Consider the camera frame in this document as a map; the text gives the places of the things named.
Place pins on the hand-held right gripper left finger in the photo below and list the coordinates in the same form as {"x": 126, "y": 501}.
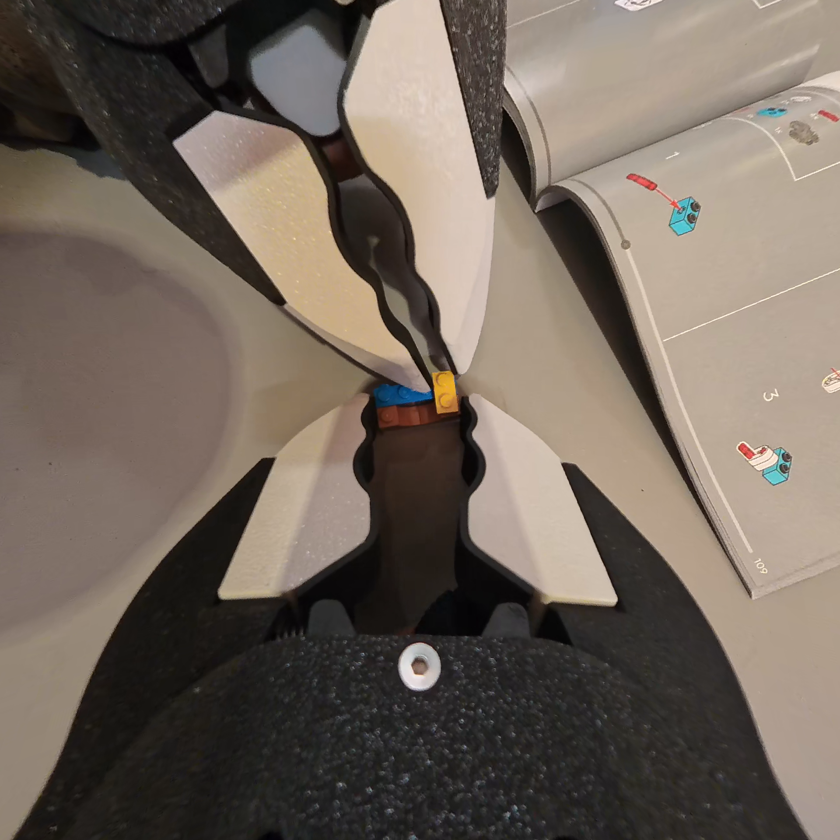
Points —
{"x": 302, "y": 518}

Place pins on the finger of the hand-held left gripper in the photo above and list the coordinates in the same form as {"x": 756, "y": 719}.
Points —
{"x": 420, "y": 131}
{"x": 275, "y": 216}

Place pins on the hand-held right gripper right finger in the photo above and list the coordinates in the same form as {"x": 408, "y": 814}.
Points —
{"x": 538, "y": 525}

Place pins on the nougat arch brick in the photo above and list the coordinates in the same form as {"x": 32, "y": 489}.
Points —
{"x": 407, "y": 417}

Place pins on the yellow toy plate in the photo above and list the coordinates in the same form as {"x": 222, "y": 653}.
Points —
{"x": 444, "y": 392}

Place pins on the grey desk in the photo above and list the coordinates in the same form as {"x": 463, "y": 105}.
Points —
{"x": 65, "y": 184}

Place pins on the person's left hand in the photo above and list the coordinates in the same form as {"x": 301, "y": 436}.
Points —
{"x": 340, "y": 161}

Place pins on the grey instruction booklet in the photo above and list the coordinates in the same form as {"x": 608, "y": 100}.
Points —
{"x": 722, "y": 295}

